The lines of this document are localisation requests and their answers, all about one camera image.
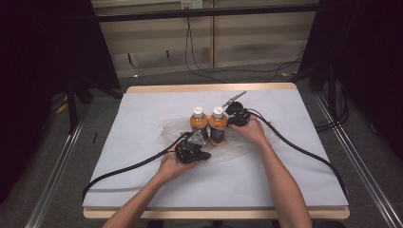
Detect black floor cable bundle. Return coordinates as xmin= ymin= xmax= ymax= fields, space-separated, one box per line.
xmin=315 ymin=81 xmax=350 ymax=133

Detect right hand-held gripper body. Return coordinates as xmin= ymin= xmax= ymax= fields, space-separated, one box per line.
xmin=221 ymin=90 xmax=252 ymax=127

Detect dark curtain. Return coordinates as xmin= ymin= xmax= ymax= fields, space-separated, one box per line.
xmin=0 ymin=0 xmax=122 ymax=203
xmin=298 ymin=0 xmax=403 ymax=161

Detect person's right hand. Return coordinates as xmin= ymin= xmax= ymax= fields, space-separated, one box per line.
xmin=228 ymin=115 xmax=268 ymax=147

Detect aluminium floor rail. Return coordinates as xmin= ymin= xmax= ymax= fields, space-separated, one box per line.
xmin=24 ymin=108 xmax=91 ymax=228
xmin=313 ymin=91 xmax=403 ymax=228

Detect black horizontal bar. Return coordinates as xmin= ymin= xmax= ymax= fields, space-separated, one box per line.
xmin=94 ymin=3 xmax=320 ymax=23

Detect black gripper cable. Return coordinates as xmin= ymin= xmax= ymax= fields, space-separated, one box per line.
xmin=81 ymin=132 xmax=193 ymax=202
xmin=247 ymin=108 xmax=347 ymax=196

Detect black hanging wall cable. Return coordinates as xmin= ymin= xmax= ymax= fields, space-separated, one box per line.
xmin=183 ymin=16 xmax=224 ymax=84

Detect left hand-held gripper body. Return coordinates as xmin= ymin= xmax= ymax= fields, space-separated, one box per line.
xmin=174 ymin=130 xmax=207 ymax=165

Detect black metal stand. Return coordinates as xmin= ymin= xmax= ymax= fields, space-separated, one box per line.
xmin=65 ymin=77 xmax=125 ymax=135

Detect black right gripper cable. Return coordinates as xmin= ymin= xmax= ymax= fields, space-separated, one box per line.
xmin=247 ymin=108 xmax=347 ymax=196

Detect clear plastic bag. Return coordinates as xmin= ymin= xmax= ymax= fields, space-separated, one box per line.
xmin=157 ymin=116 xmax=275 ymax=167

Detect white table sheet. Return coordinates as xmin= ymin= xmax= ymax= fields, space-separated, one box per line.
xmin=83 ymin=88 xmax=349 ymax=209

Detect person's left hand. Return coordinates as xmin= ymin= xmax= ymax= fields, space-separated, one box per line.
xmin=157 ymin=143 xmax=201 ymax=185

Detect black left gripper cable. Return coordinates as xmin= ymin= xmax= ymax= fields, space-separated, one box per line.
xmin=81 ymin=132 xmax=193 ymax=202

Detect white wall power outlet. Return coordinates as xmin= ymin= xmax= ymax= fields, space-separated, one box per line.
xmin=180 ymin=0 xmax=203 ymax=10

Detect orange juice bottle white cap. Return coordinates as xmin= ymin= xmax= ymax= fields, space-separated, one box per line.
xmin=189 ymin=106 xmax=211 ymax=144
xmin=208 ymin=106 xmax=229 ymax=147

